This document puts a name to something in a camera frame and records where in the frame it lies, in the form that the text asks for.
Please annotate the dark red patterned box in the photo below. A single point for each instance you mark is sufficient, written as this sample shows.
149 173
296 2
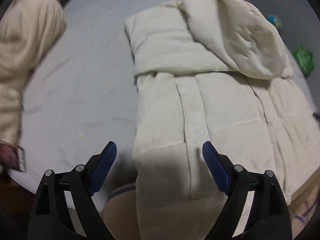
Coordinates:
12 157

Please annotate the white hooded coat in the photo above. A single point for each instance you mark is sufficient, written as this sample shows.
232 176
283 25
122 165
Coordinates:
175 55

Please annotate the green patterned bag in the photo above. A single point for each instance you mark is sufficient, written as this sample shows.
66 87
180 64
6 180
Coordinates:
303 60

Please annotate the bed with grey sheet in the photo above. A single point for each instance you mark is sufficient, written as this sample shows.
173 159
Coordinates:
87 67

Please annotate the cream textured blanket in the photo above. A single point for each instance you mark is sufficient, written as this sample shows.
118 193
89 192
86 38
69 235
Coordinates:
25 42

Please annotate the blue globe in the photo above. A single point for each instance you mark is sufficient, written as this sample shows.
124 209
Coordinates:
273 20

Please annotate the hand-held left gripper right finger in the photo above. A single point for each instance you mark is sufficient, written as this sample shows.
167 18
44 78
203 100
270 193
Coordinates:
216 165

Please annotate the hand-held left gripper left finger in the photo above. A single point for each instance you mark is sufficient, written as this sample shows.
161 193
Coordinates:
105 162

